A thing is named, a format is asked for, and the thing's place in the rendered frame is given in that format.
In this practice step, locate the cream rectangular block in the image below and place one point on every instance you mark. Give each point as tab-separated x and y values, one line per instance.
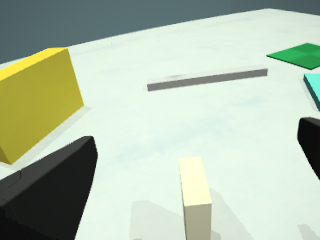
197	202

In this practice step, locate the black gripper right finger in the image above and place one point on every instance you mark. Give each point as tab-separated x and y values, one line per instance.
309	140

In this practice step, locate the grey rectangular bar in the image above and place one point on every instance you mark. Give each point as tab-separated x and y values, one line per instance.
209	77

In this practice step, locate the yellow rectangular block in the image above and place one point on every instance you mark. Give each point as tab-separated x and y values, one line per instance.
36	95

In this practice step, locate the turquoise flat slab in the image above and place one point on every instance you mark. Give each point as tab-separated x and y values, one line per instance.
312	82

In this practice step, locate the green flat slab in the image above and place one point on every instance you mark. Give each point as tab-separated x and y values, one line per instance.
304	56

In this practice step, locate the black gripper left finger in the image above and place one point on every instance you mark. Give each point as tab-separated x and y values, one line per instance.
46	199

